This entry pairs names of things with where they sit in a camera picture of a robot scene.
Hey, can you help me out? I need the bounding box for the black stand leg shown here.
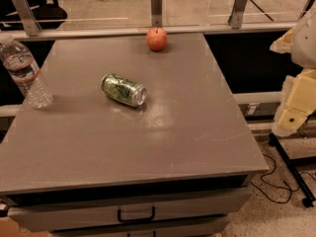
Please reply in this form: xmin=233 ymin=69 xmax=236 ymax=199
xmin=269 ymin=133 xmax=316 ymax=207

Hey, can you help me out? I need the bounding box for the black drawer handle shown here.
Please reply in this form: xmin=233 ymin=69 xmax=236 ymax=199
xmin=117 ymin=206 xmax=156 ymax=224

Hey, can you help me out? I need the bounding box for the green soda can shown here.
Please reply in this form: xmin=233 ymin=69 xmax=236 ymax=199
xmin=101 ymin=73 xmax=147 ymax=107

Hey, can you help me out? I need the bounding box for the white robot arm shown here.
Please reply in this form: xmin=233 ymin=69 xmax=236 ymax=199
xmin=270 ymin=9 xmax=316 ymax=137

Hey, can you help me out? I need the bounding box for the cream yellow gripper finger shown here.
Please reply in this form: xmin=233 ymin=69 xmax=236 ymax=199
xmin=272 ymin=68 xmax=316 ymax=137

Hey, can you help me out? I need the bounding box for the grey upper drawer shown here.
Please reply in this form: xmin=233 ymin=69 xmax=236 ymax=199
xmin=9 ymin=187 xmax=251 ymax=231

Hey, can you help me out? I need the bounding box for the grey drawer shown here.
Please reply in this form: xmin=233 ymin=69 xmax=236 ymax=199
xmin=49 ymin=216 xmax=229 ymax=237
xmin=9 ymin=187 xmax=251 ymax=231

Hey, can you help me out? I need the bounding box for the grey lower drawer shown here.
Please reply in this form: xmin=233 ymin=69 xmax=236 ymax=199
xmin=49 ymin=216 xmax=229 ymax=237

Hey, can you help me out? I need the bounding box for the right metal rail bracket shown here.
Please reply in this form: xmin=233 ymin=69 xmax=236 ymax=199
xmin=228 ymin=0 xmax=248 ymax=29

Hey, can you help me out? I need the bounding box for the left metal rail bracket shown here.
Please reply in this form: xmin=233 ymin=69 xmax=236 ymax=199
xmin=11 ymin=0 xmax=41 ymax=37

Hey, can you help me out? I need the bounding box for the black office chair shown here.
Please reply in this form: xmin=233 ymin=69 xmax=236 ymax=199
xmin=0 ymin=0 xmax=67 ymax=31

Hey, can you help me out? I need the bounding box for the black floor cable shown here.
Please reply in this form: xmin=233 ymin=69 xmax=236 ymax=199
xmin=250 ymin=153 xmax=316 ymax=204

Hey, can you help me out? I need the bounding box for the red apple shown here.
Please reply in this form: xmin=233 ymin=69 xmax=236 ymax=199
xmin=146 ymin=27 xmax=168 ymax=51

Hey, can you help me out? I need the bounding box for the clear plastic water bottle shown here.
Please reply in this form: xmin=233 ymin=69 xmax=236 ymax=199
xmin=0 ymin=34 xmax=53 ymax=110

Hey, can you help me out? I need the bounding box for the middle metal rail bracket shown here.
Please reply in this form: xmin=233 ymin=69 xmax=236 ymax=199
xmin=151 ymin=0 xmax=162 ymax=27

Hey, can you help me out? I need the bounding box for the metal rail bracket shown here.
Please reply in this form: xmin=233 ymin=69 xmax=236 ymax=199
xmin=151 ymin=0 xmax=162 ymax=27
xmin=11 ymin=0 xmax=41 ymax=37
xmin=228 ymin=0 xmax=248 ymax=29

